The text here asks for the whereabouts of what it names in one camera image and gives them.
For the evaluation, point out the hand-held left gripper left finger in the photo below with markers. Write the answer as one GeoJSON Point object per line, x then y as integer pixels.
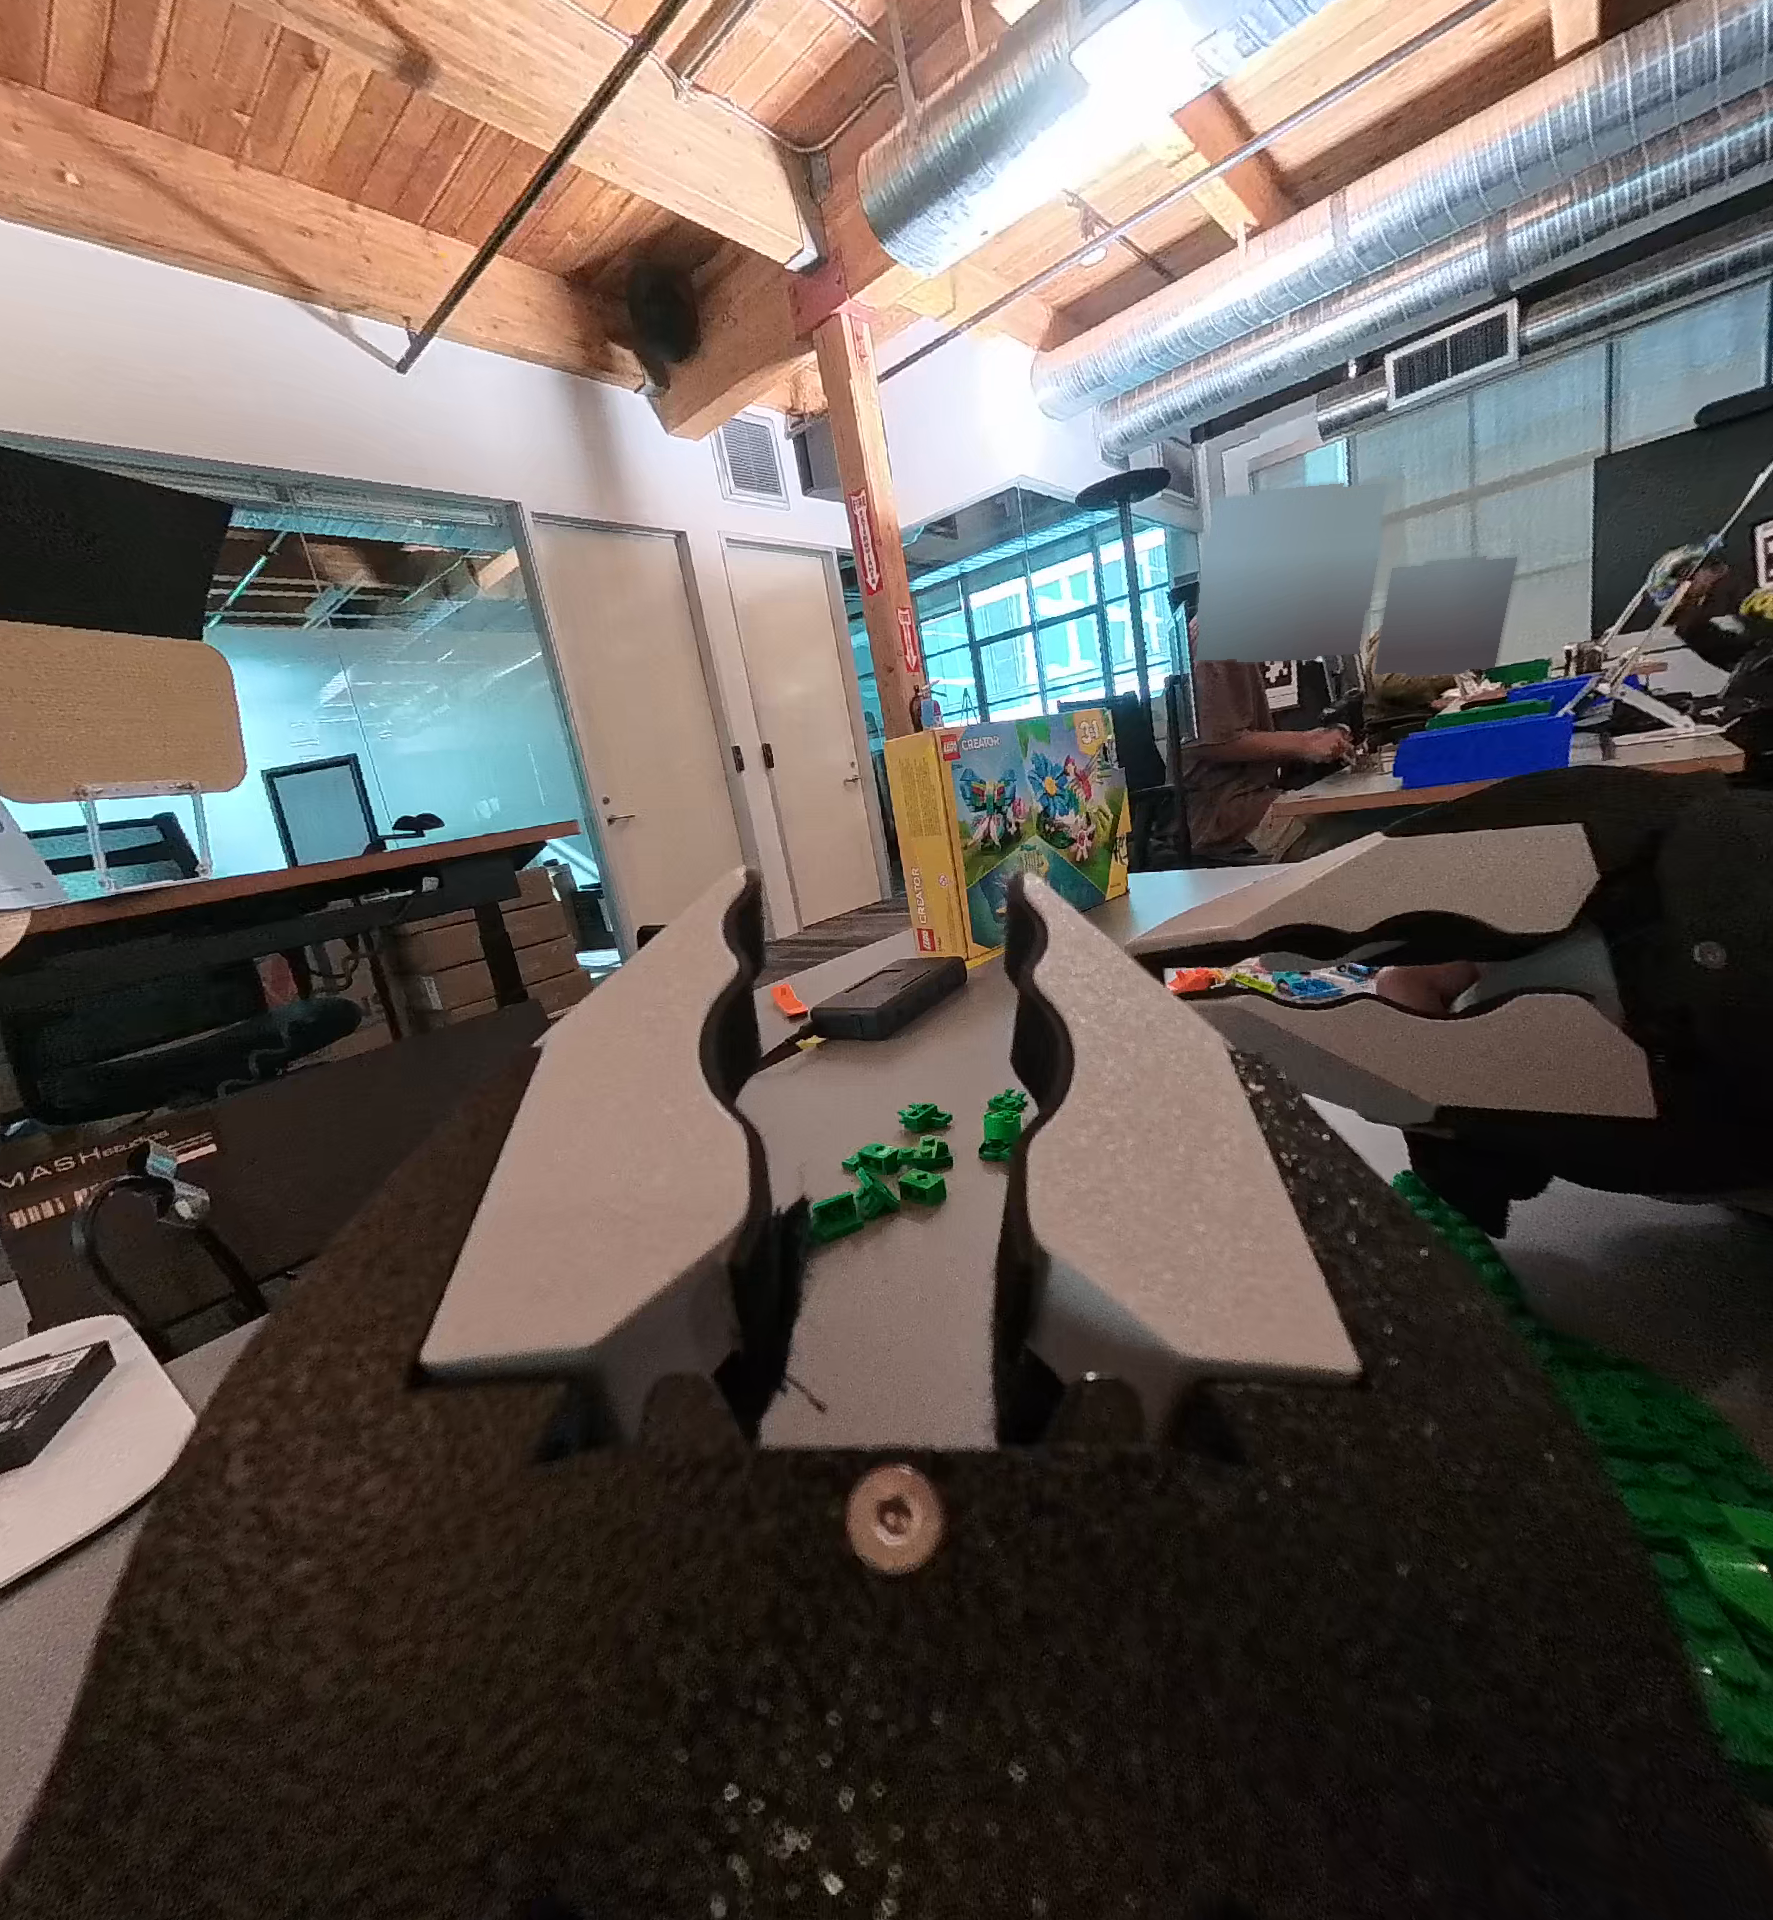
{"type": "Point", "coordinates": [586, 1171]}

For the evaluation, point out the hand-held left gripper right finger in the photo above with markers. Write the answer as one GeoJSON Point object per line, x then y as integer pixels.
{"type": "Point", "coordinates": [1184, 1186]}

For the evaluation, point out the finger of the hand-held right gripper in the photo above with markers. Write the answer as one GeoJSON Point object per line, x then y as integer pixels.
{"type": "Point", "coordinates": [1501, 1065]}
{"type": "Point", "coordinates": [1425, 884]}

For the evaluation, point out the pile of colourful bricks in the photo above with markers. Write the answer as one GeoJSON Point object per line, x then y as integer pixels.
{"type": "Point", "coordinates": [1276, 982]}

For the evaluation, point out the green round plate assembly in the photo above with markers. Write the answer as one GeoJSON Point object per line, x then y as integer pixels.
{"type": "Point", "coordinates": [1696, 1500]}

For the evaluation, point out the long dark wood desk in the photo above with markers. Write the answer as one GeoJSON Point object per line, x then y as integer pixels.
{"type": "Point", "coordinates": [301, 884]}

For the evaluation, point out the person's right hand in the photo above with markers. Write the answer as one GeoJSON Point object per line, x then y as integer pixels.
{"type": "Point", "coordinates": [1431, 992]}

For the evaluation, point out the blue storage bin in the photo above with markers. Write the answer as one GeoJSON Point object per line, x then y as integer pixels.
{"type": "Point", "coordinates": [1486, 749]}

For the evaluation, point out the stack of cardboard boxes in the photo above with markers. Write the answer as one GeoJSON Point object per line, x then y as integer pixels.
{"type": "Point", "coordinates": [465, 944]}

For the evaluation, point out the small orange piece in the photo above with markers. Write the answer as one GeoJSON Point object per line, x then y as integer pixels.
{"type": "Point", "coordinates": [785, 1001]}

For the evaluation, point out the pile of green bricks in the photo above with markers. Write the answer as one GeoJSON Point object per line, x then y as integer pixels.
{"type": "Point", "coordinates": [902, 1171]}

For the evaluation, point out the far clear book stand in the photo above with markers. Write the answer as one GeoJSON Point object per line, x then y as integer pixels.
{"type": "Point", "coordinates": [1650, 660]}

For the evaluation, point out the black hard case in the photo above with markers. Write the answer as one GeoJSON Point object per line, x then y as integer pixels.
{"type": "Point", "coordinates": [886, 997]}

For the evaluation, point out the colourful toy box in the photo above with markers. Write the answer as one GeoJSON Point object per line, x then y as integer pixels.
{"type": "Point", "coordinates": [1006, 825]}

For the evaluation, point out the black office chair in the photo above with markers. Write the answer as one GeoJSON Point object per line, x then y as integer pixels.
{"type": "Point", "coordinates": [180, 1050]}

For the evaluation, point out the black monitor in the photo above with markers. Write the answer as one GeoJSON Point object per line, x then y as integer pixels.
{"type": "Point", "coordinates": [319, 810]}

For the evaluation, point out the white door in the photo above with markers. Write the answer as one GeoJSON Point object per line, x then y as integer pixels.
{"type": "Point", "coordinates": [811, 720]}
{"type": "Point", "coordinates": [646, 720]}

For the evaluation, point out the dark cardboard box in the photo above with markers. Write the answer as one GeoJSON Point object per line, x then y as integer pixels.
{"type": "Point", "coordinates": [107, 1200]}

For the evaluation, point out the black floor lamp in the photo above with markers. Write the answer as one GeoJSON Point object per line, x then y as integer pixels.
{"type": "Point", "coordinates": [1126, 488]}

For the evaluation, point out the ceiling vent grille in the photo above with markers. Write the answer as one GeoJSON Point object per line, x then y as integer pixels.
{"type": "Point", "coordinates": [1449, 352]}

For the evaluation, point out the black battery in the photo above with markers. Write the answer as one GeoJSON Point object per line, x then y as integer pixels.
{"type": "Point", "coordinates": [16, 1417]}

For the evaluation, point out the long silver air ducts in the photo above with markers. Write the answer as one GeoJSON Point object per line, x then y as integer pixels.
{"type": "Point", "coordinates": [1425, 256]}

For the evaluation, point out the wood panel book stand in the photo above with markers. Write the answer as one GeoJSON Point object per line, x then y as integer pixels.
{"type": "Point", "coordinates": [90, 706]}

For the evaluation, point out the black square panel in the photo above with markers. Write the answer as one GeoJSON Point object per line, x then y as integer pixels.
{"type": "Point", "coordinates": [90, 540]}

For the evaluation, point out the dark ceiling speaker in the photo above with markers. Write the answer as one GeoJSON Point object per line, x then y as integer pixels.
{"type": "Point", "coordinates": [659, 307]}

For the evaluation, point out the black ceiling rod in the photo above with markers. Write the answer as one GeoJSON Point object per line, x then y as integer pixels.
{"type": "Point", "coordinates": [556, 166]}

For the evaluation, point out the wooden post with red signs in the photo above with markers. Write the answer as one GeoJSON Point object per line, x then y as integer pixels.
{"type": "Point", "coordinates": [870, 495]}

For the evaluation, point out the wall vent grille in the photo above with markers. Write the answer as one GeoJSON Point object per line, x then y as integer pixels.
{"type": "Point", "coordinates": [752, 457]}

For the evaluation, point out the wide silver air duct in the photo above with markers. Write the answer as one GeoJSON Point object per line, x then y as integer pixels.
{"type": "Point", "coordinates": [976, 166]}

